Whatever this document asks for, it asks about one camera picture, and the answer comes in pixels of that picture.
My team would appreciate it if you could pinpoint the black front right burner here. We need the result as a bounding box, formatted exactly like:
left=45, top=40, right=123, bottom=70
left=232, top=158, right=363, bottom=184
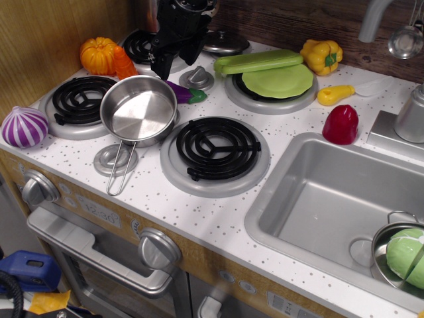
left=176, top=117, right=262, bottom=181

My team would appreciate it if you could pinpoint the silver countertop knob rear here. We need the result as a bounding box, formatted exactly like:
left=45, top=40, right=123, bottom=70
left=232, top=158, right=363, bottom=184
left=179, top=66, right=215, bottom=90

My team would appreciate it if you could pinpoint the orange toy pumpkin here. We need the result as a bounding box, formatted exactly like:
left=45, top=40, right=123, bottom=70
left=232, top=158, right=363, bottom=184
left=79, top=37, right=117, bottom=76

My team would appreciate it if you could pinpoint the yellow toy bell pepper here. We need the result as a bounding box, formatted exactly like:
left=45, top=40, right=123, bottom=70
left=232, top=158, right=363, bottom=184
left=299, top=39, right=343, bottom=76

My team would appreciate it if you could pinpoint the red toy pepper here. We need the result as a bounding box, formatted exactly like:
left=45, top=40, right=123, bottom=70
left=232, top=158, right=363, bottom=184
left=322, top=105, right=359, bottom=145

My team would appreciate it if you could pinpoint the blue plastic device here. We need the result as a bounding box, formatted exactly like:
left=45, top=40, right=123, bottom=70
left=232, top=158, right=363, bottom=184
left=1, top=250, right=62, bottom=292

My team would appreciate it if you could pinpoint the purple striped toy onion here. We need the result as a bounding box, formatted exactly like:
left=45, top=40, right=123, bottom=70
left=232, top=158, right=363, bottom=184
left=1, top=106, right=48, bottom=148

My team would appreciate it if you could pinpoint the green plastic plate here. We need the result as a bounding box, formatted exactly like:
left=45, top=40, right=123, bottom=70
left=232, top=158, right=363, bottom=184
left=242, top=64, right=314, bottom=99

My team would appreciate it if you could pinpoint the silver oven knob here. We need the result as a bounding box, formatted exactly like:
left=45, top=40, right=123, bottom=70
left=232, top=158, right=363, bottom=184
left=138, top=227, right=182, bottom=271
left=22, top=169, right=60, bottom=205

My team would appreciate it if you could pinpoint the grey oven door handle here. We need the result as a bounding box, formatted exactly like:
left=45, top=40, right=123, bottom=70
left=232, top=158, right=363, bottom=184
left=26, top=207, right=182, bottom=300

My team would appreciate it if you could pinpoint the silver countertop knob front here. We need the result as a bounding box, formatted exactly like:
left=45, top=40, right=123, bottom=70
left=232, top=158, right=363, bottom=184
left=93, top=144, right=138, bottom=177

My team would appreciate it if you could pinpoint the silver pot in sink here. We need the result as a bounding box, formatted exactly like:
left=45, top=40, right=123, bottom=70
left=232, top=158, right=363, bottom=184
left=370, top=210, right=423, bottom=299

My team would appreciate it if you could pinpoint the silver left oven knob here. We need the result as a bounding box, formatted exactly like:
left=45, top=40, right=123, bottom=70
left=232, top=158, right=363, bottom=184
left=22, top=169, right=60, bottom=205

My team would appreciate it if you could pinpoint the silver metal canister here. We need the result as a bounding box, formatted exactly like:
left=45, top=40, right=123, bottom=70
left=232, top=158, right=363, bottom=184
left=394, top=84, right=423, bottom=144

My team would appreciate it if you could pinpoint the silver metal frying pan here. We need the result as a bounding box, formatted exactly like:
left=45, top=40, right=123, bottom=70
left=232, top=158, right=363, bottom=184
left=99, top=75, right=179, bottom=196

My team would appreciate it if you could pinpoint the silver right oven knob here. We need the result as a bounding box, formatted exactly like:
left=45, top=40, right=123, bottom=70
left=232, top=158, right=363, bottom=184
left=138, top=227, right=182, bottom=271

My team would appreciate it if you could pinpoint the grey toy sink basin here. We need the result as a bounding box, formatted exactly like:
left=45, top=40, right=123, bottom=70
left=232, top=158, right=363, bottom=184
left=244, top=132, right=423, bottom=311

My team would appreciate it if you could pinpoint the black cable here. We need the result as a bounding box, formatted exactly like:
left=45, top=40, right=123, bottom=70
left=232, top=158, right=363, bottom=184
left=0, top=270, right=25, bottom=318

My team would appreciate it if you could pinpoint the silver toy faucet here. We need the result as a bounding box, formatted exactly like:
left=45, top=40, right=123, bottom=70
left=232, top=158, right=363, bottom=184
left=358, top=0, right=394, bottom=43

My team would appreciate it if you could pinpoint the black back left burner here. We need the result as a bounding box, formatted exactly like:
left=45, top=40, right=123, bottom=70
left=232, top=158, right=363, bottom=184
left=123, top=30, right=156, bottom=64

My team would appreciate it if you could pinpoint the yellow cloth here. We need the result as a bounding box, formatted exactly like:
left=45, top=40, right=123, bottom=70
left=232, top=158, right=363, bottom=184
left=28, top=290, right=71, bottom=315

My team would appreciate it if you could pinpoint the yellow toy squash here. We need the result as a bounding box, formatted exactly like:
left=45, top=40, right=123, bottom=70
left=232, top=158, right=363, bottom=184
left=317, top=85, right=355, bottom=106

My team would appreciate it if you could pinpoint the hanging metal ladle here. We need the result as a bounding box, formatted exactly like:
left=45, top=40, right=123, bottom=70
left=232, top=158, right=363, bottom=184
left=388, top=0, right=424, bottom=60

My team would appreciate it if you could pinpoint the silver pot lid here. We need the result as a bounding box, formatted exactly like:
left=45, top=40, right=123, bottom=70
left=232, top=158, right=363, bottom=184
left=203, top=30, right=250, bottom=56

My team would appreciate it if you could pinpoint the purple toy eggplant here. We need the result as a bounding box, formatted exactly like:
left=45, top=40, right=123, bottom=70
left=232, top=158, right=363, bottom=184
left=166, top=80, right=207, bottom=104

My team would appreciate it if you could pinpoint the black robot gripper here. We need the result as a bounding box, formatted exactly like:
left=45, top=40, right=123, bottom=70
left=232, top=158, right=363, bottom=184
left=150, top=1, right=218, bottom=80

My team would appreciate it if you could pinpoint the silver countertop knob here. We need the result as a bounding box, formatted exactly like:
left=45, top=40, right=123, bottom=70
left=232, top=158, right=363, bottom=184
left=179, top=66, right=215, bottom=90
left=93, top=144, right=138, bottom=177

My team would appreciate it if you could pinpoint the orange toy carrot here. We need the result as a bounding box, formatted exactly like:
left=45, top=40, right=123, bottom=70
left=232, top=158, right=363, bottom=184
left=113, top=46, right=138, bottom=80

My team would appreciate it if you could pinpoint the green toy cabbage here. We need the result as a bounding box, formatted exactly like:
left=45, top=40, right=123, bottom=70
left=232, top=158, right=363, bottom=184
left=386, top=227, right=423, bottom=289

